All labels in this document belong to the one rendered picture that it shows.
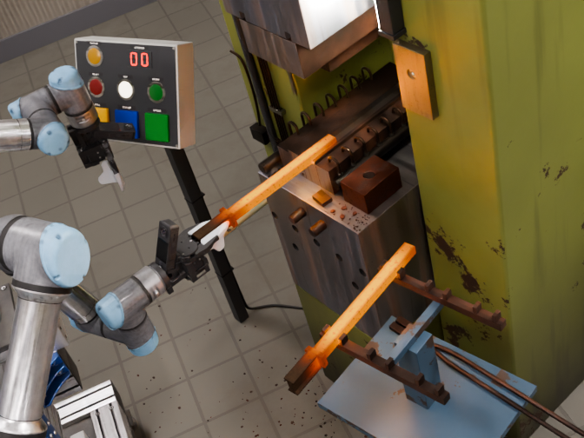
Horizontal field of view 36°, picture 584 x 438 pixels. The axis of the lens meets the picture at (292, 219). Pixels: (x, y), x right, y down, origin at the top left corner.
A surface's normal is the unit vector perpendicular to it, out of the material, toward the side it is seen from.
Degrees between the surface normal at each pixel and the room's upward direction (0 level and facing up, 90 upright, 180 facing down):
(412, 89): 90
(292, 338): 0
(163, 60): 60
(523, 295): 90
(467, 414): 0
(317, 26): 90
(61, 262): 85
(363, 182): 0
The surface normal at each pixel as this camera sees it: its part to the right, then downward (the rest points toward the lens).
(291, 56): -0.73, 0.58
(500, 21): 0.65, 0.42
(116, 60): -0.44, 0.26
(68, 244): 0.89, 0.06
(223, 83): -0.22, -0.70
